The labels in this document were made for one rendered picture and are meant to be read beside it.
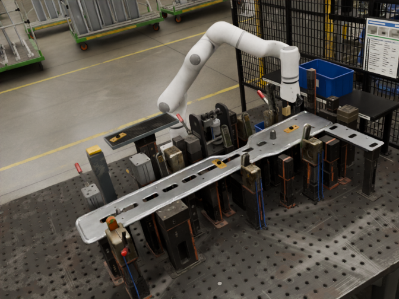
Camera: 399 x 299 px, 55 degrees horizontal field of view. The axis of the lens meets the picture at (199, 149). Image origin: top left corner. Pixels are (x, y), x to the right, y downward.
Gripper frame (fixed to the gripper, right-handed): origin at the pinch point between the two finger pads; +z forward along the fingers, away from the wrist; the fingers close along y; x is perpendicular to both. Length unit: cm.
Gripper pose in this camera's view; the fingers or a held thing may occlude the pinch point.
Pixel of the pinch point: (291, 108)
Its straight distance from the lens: 203.2
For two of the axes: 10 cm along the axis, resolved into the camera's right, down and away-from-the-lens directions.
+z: 1.5, 8.4, 5.2
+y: 5.2, 3.8, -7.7
